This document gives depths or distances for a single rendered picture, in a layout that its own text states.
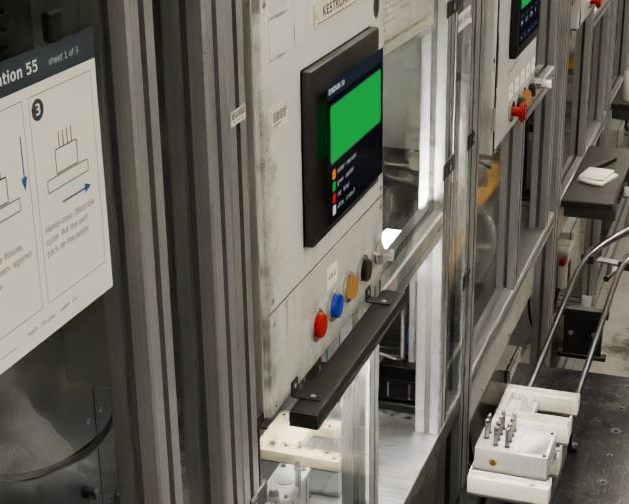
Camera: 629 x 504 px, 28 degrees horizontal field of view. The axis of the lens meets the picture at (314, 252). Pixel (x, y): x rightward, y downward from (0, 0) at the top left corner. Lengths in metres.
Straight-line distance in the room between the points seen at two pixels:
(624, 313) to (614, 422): 2.25
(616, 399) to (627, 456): 0.25
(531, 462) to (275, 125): 1.07
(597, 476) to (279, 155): 1.49
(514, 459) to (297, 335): 0.86
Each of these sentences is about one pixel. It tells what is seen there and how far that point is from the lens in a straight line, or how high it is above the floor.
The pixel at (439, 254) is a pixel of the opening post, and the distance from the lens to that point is 2.13.
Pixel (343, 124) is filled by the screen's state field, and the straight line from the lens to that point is 1.42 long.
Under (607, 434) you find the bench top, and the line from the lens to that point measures 2.79.
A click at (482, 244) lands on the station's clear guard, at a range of 2.57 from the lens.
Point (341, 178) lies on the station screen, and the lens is 1.43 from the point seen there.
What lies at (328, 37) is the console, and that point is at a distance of 1.42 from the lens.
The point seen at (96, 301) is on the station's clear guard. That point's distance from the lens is 1.02.
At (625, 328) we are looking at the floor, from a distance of 4.94.
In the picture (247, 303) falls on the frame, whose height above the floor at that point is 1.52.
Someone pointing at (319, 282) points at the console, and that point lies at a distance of 1.47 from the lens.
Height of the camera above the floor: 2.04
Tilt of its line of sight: 21 degrees down
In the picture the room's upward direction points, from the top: 1 degrees counter-clockwise
